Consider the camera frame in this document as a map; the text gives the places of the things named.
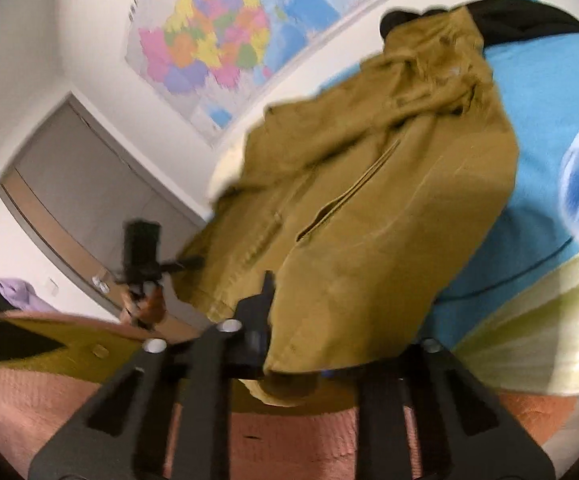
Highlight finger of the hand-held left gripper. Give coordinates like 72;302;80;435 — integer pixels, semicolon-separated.
160;256;205;274

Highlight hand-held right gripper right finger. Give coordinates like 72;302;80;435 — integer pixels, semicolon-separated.
354;337;556;480

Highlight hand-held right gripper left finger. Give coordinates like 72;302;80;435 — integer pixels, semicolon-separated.
28;271;277;480

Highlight olive green jacket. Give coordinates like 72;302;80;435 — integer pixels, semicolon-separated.
4;7;520;411

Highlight person's left hand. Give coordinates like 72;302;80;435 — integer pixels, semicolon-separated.
120;284;168;332

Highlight purple cloth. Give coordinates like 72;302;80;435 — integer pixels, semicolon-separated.
0;277;50;316

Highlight pink knit blanket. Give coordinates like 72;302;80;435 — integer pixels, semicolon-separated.
0;310;579;480

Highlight blue flower print bedsheet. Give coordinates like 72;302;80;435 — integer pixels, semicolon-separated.
319;0;579;396

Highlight black garment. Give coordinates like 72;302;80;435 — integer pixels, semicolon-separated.
380;0;579;53

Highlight grey door with wooden frame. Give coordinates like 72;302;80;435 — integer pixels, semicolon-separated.
0;91;215;341

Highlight colourful wall map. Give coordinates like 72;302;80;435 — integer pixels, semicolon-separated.
124;0;404;146

